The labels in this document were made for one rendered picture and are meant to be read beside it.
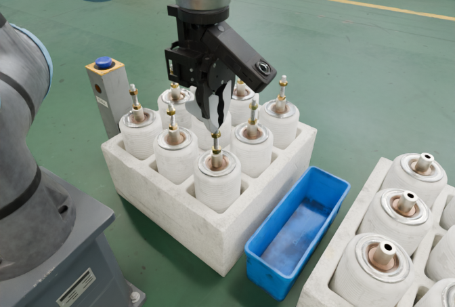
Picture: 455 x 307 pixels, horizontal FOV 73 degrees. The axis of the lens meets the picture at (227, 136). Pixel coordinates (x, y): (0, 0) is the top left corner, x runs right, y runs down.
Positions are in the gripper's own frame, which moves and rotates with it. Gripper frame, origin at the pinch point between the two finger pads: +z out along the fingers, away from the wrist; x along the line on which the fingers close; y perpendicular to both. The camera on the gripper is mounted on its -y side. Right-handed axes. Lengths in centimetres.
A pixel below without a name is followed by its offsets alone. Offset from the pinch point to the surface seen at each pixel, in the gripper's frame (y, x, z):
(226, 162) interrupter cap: -0.9, -1.1, 9.5
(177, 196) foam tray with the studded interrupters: 6.3, 6.5, 16.7
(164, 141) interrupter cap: 13.4, 1.0, 9.3
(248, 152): -2.3, -7.4, 10.9
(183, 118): 18.8, -11.8, 13.2
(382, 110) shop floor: -22, -78, 35
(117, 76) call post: 37.2, -9.0, 5.6
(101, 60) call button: 40.5, -8.1, 1.7
